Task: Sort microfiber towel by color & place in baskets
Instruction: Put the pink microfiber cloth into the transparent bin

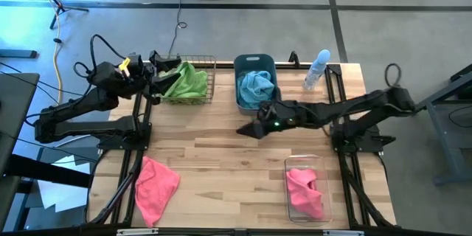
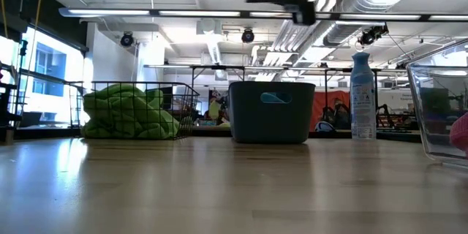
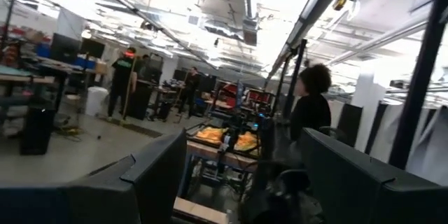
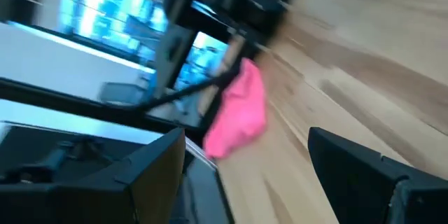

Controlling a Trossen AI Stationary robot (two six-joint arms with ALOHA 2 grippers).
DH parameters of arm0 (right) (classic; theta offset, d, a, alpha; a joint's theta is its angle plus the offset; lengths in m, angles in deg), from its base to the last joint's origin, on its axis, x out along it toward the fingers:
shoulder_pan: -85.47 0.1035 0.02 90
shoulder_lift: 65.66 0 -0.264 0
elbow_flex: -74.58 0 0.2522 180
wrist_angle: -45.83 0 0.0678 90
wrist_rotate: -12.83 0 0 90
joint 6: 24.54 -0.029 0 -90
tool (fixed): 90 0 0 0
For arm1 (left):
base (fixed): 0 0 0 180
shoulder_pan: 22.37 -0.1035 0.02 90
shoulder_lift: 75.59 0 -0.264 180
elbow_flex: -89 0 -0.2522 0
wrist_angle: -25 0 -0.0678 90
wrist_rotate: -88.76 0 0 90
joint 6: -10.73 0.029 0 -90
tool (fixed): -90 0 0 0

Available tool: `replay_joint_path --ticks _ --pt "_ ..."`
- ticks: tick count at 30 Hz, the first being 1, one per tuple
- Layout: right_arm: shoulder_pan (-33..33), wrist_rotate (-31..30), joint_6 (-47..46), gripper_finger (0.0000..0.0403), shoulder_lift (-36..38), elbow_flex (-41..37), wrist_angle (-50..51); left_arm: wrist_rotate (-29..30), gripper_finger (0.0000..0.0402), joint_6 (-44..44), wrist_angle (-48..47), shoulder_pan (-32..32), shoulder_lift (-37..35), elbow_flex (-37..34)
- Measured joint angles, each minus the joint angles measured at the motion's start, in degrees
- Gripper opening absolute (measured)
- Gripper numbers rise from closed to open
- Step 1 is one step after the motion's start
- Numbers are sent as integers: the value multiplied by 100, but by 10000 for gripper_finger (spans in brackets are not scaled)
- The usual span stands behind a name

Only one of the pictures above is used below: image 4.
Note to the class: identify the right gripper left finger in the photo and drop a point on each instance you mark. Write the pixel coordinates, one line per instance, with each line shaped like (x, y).
(105, 203)

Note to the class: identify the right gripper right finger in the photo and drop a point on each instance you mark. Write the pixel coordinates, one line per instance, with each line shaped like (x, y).
(367, 189)

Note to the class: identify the pink microfiber towel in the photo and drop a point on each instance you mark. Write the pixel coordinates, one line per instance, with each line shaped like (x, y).
(238, 112)

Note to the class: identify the black aluminium rig frame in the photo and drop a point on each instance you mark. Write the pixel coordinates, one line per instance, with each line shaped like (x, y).
(70, 106)

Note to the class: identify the black side bench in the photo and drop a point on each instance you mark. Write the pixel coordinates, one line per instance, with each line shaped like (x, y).
(52, 154)

